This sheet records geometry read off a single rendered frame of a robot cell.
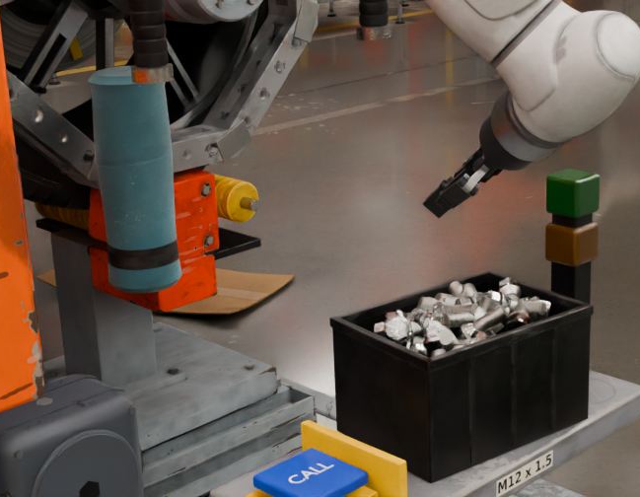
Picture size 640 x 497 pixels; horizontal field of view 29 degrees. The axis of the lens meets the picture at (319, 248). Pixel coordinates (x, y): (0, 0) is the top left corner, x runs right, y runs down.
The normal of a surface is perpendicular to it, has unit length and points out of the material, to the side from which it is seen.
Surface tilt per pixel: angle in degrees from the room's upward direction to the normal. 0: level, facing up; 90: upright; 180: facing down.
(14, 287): 90
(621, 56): 70
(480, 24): 106
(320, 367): 0
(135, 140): 88
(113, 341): 90
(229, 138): 90
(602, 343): 0
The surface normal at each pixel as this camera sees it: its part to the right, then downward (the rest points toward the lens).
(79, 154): 0.69, 0.19
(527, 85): -0.68, 0.57
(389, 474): -0.72, 0.24
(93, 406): 0.22, -0.80
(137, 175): 0.21, 0.33
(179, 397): -0.04, -0.95
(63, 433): 0.62, -0.18
